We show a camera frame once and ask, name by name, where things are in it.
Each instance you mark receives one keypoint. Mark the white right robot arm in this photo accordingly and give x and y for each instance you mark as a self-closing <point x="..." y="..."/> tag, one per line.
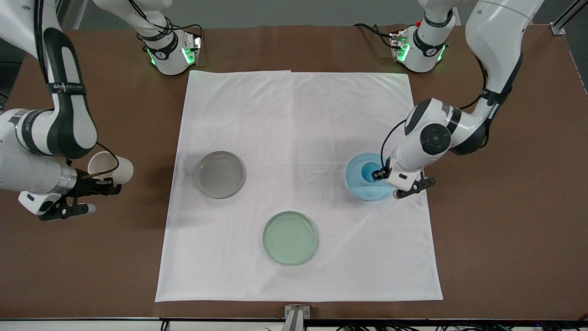
<point x="69" y="119"/>

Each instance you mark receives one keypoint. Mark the aluminium frame profile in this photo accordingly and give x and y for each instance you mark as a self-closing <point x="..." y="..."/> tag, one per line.
<point x="567" y="16"/>

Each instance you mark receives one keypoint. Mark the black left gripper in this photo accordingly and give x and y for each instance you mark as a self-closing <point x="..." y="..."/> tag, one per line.
<point x="381" y="174"/>

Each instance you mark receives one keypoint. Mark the blue ceramic plate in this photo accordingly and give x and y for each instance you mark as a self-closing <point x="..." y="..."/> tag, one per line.
<point x="358" y="186"/>

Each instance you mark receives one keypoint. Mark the white paper cup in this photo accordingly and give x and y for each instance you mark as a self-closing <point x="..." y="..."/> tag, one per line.
<point x="112" y="163"/>

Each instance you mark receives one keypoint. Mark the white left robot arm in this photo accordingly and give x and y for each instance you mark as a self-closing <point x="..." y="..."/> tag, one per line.
<point x="496" y="41"/>

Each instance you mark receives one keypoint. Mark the gray ceramic plate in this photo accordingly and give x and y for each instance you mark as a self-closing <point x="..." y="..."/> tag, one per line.
<point x="219" y="174"/>

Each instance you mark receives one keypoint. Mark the white cloth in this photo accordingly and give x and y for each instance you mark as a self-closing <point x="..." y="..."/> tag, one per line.
<point x="298" y="128"/>

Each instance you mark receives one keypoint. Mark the green ceramic plate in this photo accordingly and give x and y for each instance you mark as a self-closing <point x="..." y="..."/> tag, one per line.
<point x="290" y="238"/>

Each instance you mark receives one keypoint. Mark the metal table edge bracket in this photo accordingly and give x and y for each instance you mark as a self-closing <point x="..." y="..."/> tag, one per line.
<point x="296" y="317"/>

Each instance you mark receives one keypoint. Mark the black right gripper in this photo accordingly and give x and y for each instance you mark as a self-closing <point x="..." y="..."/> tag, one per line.
<point x="86" y="186"/>

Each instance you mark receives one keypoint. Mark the black table edge rail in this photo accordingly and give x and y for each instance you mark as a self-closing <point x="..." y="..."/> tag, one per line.
<point x="138" y="320"/>

